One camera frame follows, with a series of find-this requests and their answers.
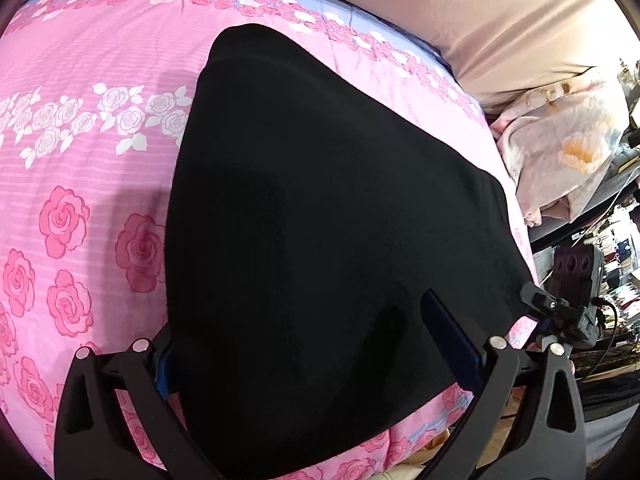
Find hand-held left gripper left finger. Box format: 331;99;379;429
54;327;222;480

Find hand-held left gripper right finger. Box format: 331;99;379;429
420;290;587;480

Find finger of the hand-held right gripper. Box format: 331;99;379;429
519;281;572;322

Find black pants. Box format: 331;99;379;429
162;24;538;480

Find cluttered shelf goods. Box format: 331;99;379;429
597;195;640;326

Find pale floral blanket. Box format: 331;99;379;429
490;67;629;226

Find pink rose print bed sheet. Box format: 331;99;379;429
0;0;540;480

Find beige cloth drape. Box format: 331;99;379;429
65;0;640;117

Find dark bed frame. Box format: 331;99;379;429
529;157;640;257

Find black cable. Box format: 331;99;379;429
575;297;622;383

